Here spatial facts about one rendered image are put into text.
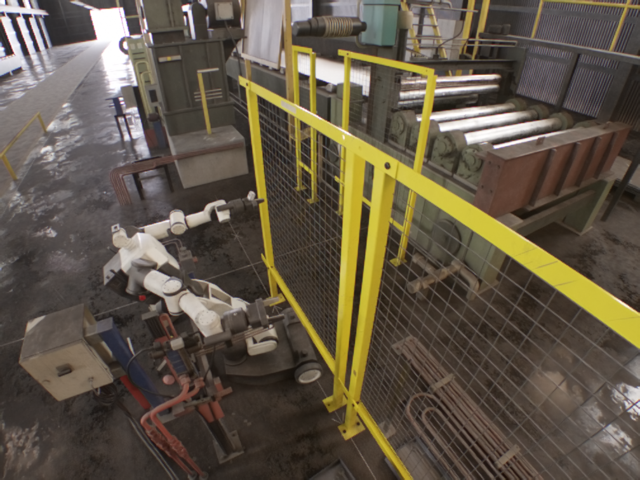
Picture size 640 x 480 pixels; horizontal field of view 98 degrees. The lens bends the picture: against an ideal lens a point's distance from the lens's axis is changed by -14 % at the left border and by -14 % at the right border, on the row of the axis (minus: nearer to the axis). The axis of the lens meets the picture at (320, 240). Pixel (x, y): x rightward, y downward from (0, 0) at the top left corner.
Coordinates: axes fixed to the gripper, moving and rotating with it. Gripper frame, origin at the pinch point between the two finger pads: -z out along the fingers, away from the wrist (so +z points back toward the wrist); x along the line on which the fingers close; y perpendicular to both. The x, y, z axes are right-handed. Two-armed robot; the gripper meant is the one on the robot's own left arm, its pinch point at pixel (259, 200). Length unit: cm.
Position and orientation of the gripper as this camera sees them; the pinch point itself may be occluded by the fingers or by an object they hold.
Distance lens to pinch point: 199.2
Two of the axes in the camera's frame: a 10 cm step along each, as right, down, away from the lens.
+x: 4.7, 5.3, -7.0
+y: 0.0, -8.0, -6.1
